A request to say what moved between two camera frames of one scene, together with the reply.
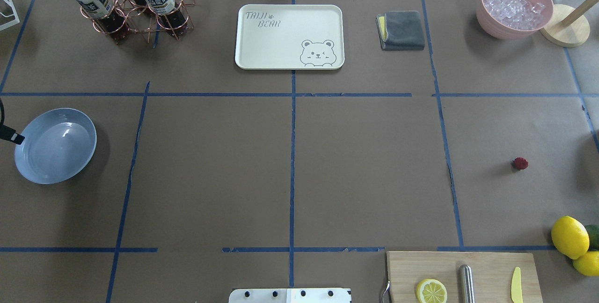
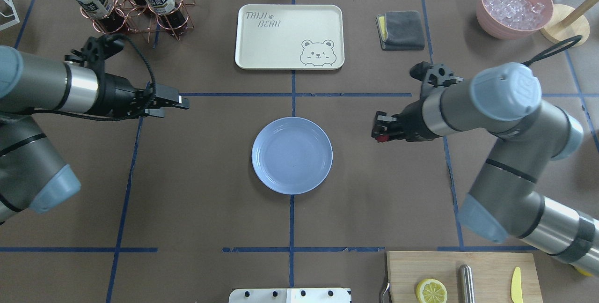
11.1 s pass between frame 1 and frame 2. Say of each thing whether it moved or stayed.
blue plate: moved
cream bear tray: stayed
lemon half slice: stayed
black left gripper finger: moved
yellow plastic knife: stayed
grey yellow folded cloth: stayed
